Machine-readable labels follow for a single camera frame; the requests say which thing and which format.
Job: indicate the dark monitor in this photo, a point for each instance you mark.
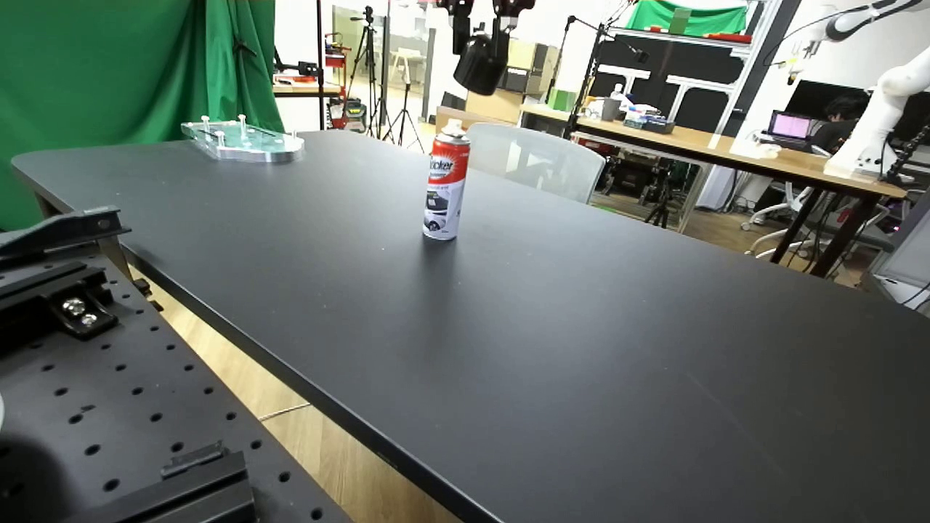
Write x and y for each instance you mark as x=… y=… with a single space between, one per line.
x=817 y=98

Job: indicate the green backdrop cloth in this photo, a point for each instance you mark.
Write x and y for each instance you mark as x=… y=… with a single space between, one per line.
x=109 y=73

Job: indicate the green box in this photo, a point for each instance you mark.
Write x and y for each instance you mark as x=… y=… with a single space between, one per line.
x=561 y=99

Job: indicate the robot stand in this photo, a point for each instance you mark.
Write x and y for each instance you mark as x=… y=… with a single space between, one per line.
x=109 y=392

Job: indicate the small black tripod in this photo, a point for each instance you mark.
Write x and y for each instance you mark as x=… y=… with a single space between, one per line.
x=662 y=200

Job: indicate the red utility cart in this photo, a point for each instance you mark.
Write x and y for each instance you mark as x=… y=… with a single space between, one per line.
x=336 y=73

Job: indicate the small wooden table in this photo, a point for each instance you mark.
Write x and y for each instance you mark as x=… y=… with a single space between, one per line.
x=305 y=89

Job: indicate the red and white spray tin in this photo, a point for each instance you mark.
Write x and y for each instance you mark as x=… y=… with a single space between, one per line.
x=445 y=196

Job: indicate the open laptop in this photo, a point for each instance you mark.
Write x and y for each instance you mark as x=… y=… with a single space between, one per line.
x=789 y=128

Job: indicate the black boom stand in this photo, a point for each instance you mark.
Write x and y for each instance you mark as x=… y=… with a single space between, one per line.
x=585 y=80

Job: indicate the white mesh chair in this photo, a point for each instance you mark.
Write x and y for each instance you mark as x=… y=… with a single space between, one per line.
x=538 y=161

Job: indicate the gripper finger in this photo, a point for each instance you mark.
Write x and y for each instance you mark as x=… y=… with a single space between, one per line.
x=508 y=9
x=461 y=22

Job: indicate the stack of cardboard boxes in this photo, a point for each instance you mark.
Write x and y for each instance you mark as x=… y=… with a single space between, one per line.
x=501 y=94

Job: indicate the clear acrylic plate with pegs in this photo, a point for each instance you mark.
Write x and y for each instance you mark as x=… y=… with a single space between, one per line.
x=243 y=143

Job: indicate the camera on tripod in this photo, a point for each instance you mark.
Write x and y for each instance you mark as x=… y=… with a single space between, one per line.
x=368 y=65

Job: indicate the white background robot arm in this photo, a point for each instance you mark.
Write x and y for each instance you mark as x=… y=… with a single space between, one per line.
x=875 y=116

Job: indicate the green cloth on shelf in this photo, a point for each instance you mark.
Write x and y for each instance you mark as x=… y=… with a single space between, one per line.
x=690 y=16

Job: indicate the person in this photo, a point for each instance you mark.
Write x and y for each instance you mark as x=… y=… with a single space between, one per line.
x=841 y=120

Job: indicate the long wooden table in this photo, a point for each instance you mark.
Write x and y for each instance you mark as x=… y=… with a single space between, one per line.
x=726 y=151

